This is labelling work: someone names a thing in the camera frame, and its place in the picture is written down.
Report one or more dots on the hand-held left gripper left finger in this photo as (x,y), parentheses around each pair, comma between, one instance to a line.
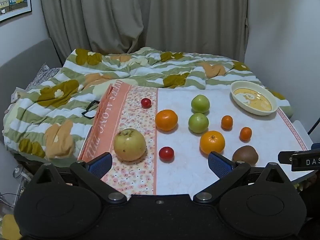
(101,165)

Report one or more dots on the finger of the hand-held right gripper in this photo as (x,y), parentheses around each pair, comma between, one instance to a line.
(316,146)
(303,162)

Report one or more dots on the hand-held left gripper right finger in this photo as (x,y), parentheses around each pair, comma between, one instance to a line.
(220,165)

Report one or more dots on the light orange with stem mark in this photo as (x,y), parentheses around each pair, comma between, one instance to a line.
(212,142)

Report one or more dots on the brown kiwi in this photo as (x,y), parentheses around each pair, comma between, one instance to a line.
(245,155)

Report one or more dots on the yellow apple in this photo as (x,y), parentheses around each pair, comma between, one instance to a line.
(129,145)

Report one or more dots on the small mandarin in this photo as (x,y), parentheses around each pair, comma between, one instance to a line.
(227,122)
(245,134)

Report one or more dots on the red cherry tomato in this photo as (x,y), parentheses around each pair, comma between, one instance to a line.
(146,103)
(166,154)

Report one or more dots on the deep orange smooth orange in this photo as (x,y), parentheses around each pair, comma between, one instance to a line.
(166,120)

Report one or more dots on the cream plate with yellow print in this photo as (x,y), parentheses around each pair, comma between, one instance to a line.
(252,100)

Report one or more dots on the green apple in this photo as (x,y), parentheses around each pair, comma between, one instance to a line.
(198,123)
(200,103)

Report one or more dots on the black eyeglasses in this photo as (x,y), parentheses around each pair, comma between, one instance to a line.
(89,110)

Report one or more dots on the green striped floral blanket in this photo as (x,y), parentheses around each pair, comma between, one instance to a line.
(75,85)

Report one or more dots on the grey patterned pillow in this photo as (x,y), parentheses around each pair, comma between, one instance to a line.
(43,76)

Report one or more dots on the white power strip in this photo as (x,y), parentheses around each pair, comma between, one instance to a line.
(18,95)

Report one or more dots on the yellow cloth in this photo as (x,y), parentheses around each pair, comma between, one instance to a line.
(10,227)

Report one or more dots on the grey bed headboard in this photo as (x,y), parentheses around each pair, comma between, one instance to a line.
(22,55)

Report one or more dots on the beige curtain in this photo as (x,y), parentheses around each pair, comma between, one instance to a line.
(150,15)

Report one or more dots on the wall poster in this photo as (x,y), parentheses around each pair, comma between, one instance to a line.
(15,0)

